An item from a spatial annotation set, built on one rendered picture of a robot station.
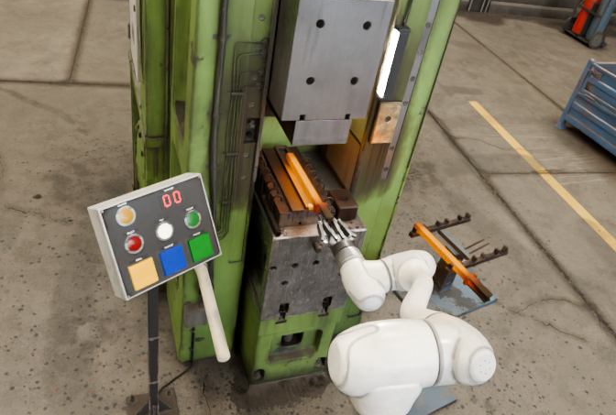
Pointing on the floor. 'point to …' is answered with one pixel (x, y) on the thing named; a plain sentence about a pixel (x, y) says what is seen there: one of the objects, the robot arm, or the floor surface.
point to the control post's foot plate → (137, 405)
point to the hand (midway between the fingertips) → (324, 214)
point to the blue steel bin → (594, 104)
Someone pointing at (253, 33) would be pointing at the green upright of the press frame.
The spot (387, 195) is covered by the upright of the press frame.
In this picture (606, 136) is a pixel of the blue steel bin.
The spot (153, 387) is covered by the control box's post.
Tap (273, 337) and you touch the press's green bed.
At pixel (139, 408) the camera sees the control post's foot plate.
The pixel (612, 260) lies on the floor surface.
